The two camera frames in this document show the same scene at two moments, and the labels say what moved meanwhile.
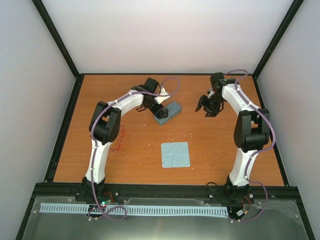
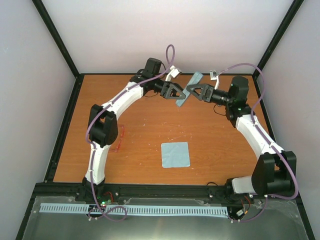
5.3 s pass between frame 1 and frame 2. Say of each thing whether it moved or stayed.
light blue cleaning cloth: stayed
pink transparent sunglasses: stayed
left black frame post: stayed
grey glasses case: moved
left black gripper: moved
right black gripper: moved
